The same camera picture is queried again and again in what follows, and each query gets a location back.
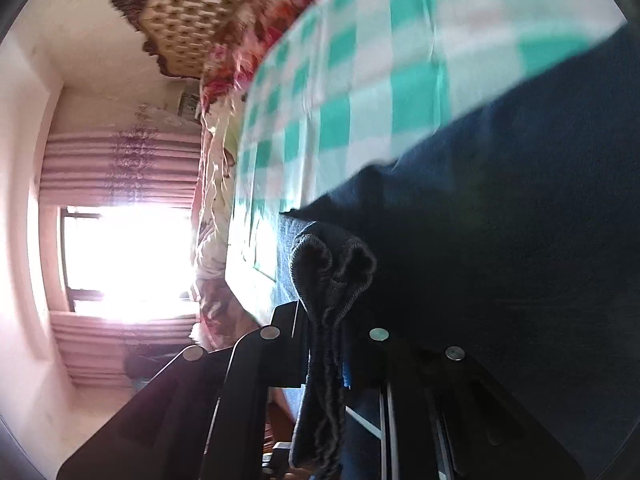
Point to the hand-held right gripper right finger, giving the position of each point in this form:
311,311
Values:
425,410

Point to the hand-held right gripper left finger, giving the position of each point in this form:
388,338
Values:
240,410

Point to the blue denim pants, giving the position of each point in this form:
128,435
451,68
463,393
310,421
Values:
500,210

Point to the floral quilt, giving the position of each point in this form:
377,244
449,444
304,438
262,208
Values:
220,260

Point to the bright window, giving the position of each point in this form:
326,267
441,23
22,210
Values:
125,255

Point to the pink curtain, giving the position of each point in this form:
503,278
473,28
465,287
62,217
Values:
100,160

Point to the green white checkered tablecloth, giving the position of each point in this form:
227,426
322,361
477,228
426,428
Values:
350,110

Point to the tufted carved bed headboard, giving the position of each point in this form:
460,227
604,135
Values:
200,10

